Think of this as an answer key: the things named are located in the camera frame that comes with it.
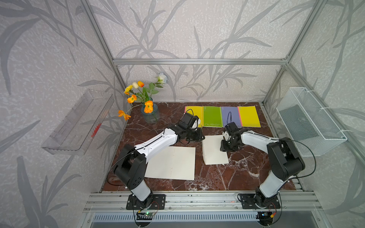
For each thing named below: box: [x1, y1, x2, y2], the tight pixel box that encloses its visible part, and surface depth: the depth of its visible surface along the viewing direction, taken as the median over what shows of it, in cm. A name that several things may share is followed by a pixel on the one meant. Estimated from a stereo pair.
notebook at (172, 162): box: [144, 145, 196, 181], surface depth 88 cm
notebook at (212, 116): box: [202, 105, 223, 128], surface depth 114 cm
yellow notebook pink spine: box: [237, 105, 261, 128], surface depth 113 cm
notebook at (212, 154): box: [201, 134, 230, 166], surface depth 93 cm
